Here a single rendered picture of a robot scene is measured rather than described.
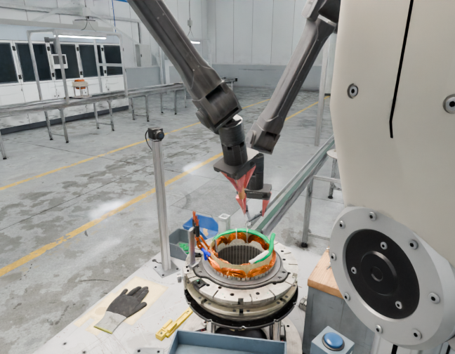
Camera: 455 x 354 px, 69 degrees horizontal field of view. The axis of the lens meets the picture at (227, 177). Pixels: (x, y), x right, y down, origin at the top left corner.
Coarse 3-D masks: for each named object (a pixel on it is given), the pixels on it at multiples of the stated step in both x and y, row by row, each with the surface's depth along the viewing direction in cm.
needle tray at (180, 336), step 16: (176, 336) 74; (192, 336) 74; (208, 336) 74; (224, 336) 73; (240, 336) 73; (176, 352) 74; (192, 352) 74; (208, 352) 74; (224, 352) 74; (240, 352) 74; (256, 352) 73; (272, 352) 72
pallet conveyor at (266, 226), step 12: (324, 144) 331; (312, 156) 292; (324, 156) 307; (312, 168) 271; (300, 180) 245; (312, 180) 275; (324, 180) 270; (336, 180) 266; (288, 192) 223; (300, 192) 242; (276, 204) 216; (288, 204) 216; (276, 216) 197; (264, 228) 179
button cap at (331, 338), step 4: (332, 332) 76; (324, 336) 75; (328, 336) 75; (332, 336) 75; (336, 336) 75; (340, 336) 75; (324, 340) 75; (328, 340) 74; (332, 340) 74; (336, 340) 74; (340, 340) 74; (328, 344) 74; (332, 344) 73; (336, 344) 73; (340, 344) 73
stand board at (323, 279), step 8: (328, 256) 101; (320, 264) 97; (328, 264) 97; (312, 272) 94; (320, 272) 94; (328, 272) 94; (312, 280) 91; (320, 280) 91; (328, 280) 91; (320, 288) 90; (328, 288) 89; (336, 288) 88
